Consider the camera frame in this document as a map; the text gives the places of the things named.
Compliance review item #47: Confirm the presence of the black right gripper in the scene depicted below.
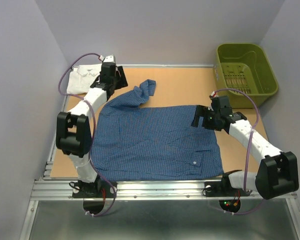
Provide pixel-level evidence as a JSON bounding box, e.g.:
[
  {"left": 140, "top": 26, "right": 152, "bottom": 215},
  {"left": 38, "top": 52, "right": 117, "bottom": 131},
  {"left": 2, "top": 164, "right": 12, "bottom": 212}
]
[{"left": 190, "top": 105, "right": 221, "bottom": 131}]

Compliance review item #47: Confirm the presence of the blue checkered long sleeve shirt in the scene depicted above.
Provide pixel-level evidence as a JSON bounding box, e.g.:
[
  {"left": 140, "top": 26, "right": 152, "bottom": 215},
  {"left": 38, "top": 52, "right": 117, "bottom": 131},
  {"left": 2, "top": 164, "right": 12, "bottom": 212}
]
[{"left": 91, "top": 80, "right": 224, "bottom": 182}]

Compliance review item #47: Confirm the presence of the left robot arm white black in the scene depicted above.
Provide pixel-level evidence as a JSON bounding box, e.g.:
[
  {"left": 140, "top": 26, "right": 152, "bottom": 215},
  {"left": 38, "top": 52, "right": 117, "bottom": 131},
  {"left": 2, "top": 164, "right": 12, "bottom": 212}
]
[{"left": 55, "top": 59, "right": 128, "bottom": 198}]

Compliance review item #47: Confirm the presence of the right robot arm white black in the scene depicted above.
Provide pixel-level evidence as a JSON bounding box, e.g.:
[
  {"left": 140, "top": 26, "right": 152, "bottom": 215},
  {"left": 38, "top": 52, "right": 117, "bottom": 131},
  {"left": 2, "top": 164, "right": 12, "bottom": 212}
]
[{"left": 191, "top": 96, "right": 299, "bottom": 200}]

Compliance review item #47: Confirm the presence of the folded white shirt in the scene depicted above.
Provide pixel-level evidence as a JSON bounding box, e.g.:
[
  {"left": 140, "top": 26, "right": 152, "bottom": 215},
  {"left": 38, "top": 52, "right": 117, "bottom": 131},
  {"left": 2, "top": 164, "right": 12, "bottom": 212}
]
[{"left": 66, "top": 63, "right": 102, "bottom": 95}]

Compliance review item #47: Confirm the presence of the green plastic basket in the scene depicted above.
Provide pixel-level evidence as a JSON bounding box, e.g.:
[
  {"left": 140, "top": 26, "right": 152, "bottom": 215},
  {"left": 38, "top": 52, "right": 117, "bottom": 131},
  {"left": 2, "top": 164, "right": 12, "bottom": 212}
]
[{"left": 214, "top": 43, "right": 279, "bottom": 109}]

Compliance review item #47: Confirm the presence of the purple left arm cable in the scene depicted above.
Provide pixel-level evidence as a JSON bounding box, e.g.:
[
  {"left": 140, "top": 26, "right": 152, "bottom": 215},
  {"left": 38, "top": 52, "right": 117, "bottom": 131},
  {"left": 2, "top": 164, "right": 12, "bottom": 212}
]
[{"left": 57, "top": 52, "right": 118, "bottom": 218}]

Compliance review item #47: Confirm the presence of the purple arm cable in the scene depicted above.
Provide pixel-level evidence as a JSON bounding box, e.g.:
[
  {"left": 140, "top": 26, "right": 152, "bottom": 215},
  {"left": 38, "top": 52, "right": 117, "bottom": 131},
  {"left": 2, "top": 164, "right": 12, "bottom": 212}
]
[
  {"left": 209, "top": 88, "right": 267, "bottom": 216},
  {"left": 57, "top": 52, "right": 118, "bottom": 218}
]

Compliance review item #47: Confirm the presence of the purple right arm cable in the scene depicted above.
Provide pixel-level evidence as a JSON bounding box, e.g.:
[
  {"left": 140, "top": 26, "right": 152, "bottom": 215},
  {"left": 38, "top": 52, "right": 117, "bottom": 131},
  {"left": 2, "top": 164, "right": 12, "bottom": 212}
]
[{"left": 209, "top": 88, "right": 267, "bottom": 216}]

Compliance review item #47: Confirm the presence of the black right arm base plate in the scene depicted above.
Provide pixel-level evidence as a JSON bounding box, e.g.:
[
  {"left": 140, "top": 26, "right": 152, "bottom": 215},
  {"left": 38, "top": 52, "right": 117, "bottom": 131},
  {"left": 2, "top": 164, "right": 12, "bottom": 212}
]
[{"left": 202, "top": 180, "right": 251, "bottom": 198}]

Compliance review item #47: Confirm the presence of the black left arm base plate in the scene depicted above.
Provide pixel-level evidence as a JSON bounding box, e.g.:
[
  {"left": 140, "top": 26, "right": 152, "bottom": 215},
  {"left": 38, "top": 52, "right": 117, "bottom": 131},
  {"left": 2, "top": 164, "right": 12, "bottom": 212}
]
[{"left": 69, "top": 181, "right": 115, "bottom": 199}]

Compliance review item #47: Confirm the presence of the aluminium mounting rail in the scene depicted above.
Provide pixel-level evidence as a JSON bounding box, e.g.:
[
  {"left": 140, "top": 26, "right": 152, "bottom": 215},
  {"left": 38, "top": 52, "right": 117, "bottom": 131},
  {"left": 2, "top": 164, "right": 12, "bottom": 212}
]
[{"left": 29, "top": 177, "right": 298, "bottom": 201}]

